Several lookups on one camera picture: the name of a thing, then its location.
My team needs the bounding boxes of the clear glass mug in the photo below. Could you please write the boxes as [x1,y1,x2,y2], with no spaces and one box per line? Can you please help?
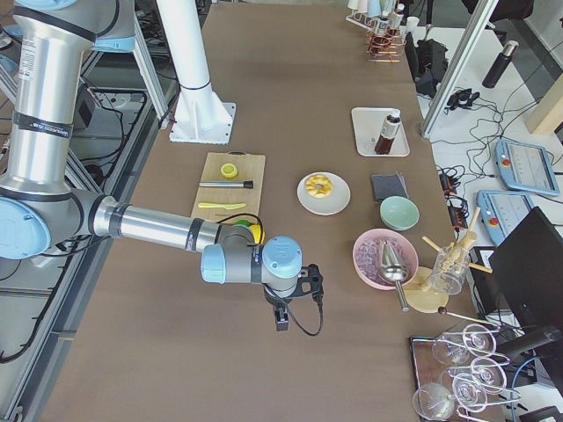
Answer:
[429,246,469,295]

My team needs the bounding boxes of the white round plate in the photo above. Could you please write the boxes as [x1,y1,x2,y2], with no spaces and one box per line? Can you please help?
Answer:
[297,171,351,215]

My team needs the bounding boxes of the steel muddler black tip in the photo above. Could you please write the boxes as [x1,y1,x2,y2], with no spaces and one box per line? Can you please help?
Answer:
[199,180,254,189]

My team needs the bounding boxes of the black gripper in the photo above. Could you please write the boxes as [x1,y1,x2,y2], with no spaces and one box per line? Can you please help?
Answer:
[264,264,324,331]

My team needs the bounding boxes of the halved lemon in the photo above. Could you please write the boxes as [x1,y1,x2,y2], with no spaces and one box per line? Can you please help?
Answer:
[220,163,238,179]

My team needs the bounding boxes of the green lime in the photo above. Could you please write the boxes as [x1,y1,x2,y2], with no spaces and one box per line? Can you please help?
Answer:
[234,219,252,227]

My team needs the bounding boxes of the copper wire bottle rack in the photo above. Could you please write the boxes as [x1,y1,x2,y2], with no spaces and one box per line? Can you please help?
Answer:
[366,29,405,63]

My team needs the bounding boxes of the dark grey cloth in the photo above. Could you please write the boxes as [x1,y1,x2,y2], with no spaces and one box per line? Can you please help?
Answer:
[370,172,409,202]

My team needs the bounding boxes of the black thermos bottle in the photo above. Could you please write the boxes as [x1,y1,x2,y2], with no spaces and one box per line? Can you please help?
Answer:
[481,40,519,89]

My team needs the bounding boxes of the black computer monitor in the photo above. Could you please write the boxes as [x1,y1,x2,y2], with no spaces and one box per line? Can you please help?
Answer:
[490,207,562,328]

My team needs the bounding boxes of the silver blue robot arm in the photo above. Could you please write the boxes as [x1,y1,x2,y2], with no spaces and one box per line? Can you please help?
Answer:
[1,1,324,331]

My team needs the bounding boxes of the steel ice scoop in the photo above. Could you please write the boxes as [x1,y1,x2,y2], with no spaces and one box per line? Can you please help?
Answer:
[377,240,410,312]

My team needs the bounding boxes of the brown drink bottle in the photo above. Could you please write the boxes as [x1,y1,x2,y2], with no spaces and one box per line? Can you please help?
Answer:
[374,109,401,155]

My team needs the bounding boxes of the white wire cup rack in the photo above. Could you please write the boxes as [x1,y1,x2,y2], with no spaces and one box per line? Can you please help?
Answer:
[346,0,397,29]

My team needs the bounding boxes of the pink bowl with ice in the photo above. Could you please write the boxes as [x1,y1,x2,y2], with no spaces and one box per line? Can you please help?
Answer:
[353,229,419,291]

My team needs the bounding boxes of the white pillar with base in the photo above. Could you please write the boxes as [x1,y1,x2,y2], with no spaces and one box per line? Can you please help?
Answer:
[157,0,236,145]

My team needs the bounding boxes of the white rectangular tray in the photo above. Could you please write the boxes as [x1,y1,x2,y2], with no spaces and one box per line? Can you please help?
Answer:
[351,107,410,157]

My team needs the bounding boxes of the wooden mug tree stand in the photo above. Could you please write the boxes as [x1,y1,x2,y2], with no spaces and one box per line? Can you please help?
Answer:
[405,207,493,313]

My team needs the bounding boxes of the blue teach pendant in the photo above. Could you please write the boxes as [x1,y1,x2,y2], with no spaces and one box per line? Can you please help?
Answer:
[477,190,534,246]
[495,139,560,196]

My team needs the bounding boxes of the wooden cutting board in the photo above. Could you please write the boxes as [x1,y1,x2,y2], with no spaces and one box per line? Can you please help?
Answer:
[191,152,266,221]

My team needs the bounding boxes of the mint green bowl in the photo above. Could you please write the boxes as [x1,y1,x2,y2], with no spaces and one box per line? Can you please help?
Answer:
[380,196,420,231]

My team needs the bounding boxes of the bottle in copper rack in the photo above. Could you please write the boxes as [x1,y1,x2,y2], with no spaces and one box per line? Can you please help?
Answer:
[373,13,389,37]

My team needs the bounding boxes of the yellow lemon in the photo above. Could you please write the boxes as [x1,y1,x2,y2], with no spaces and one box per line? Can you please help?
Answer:
[249,224,266,244]

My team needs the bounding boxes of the wine glass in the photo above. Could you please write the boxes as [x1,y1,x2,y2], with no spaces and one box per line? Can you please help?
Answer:
[452,373,488,412]
[432,324,496,366]
[441,356,508,395]

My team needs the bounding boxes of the yellow plastic knife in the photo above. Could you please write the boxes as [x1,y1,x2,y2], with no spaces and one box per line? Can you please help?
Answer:
[197,202,246,210]

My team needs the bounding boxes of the yellow glazed donut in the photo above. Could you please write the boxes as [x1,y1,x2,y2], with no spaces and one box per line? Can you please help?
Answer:
[305,174,333,199]

